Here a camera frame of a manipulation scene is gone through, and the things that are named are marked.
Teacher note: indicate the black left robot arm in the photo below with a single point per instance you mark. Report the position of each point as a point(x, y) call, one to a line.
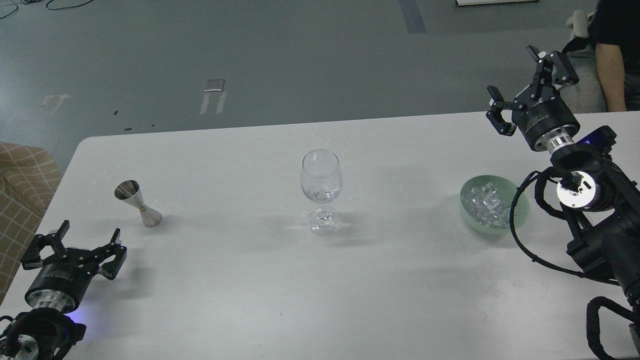
point(47, 332)

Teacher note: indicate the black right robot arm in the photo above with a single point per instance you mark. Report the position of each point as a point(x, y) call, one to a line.
point(583, 187)

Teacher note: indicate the clear wine glass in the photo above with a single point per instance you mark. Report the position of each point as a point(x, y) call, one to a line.
point(321, 182)

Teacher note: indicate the steel cocktail jigger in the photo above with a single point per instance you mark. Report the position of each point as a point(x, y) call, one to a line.
point(130, 192)

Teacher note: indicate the green glass bowl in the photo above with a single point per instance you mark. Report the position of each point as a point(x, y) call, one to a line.
point(521, 210)

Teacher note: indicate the clear ice cubes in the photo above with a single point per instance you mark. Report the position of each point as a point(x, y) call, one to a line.
point(487, 205)

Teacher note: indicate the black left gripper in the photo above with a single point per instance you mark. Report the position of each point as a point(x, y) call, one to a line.
point(64, 277)

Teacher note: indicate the beige checkered sofa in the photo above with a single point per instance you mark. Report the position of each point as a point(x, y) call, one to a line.
point(29, 178)

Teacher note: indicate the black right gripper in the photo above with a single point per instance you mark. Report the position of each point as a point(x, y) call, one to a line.
point(539, 115)

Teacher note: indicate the person in black shirt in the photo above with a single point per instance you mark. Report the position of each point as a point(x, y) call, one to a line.
point(606, 60)

